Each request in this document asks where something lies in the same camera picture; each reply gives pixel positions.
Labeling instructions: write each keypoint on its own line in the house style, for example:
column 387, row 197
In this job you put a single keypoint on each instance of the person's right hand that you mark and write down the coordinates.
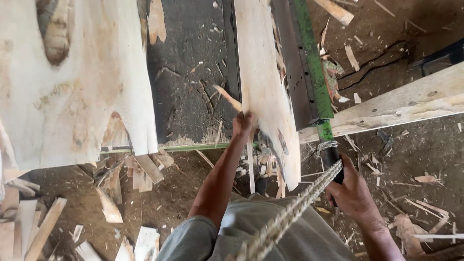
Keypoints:
column 353, row 194

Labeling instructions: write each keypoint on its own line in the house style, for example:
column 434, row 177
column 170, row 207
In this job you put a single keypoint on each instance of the person's left hand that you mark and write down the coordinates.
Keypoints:
column 243, row 125

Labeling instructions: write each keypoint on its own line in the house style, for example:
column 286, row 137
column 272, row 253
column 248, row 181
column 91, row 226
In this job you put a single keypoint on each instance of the person's left fingers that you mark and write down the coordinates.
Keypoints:
column 251, row 116

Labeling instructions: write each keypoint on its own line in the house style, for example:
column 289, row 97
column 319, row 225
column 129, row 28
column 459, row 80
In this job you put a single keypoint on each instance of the narrow pale veneer sheet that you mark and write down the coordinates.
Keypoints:
column 261, row 72

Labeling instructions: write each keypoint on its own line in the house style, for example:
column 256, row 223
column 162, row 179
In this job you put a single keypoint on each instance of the curved veneer splinter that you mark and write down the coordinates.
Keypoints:
column 228, row 98

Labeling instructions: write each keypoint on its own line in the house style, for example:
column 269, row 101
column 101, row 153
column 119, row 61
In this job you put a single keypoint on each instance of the thin wooden strip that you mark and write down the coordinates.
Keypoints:
column 251, row 166

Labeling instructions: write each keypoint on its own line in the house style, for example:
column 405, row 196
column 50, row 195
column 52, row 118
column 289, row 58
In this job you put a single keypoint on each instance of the dark metal cutter blade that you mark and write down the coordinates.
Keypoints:
column 294, row 72

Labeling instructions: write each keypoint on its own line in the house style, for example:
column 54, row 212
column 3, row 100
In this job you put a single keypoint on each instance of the person's grey shirt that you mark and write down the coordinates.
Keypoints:
column 253, row 232

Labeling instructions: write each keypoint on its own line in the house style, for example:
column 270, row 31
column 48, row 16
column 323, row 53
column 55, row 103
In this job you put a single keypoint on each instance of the torn veneer scrap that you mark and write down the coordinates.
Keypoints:
column 156, row 21

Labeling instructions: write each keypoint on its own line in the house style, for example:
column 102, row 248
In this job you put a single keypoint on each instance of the pale wooden offcut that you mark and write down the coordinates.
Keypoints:
column 335, row 11

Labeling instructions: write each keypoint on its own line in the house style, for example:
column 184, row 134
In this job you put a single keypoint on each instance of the rough wooden beam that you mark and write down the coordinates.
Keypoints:
column 398, row 105

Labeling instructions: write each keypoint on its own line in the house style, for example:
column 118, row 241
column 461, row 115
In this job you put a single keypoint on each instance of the wide pale veneer sheet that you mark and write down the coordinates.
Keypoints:
column 72, row 94

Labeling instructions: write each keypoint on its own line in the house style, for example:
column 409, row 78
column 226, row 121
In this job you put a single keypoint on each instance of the scattered wood splinters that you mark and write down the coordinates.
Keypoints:
column 417, row 214

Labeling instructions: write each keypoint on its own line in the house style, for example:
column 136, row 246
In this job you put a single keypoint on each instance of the dark metal bar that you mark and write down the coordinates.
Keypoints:
column 440, row 54

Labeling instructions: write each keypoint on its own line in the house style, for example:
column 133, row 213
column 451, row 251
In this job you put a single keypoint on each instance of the heap of wood offcuts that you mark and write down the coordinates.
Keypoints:
column 36, row 221

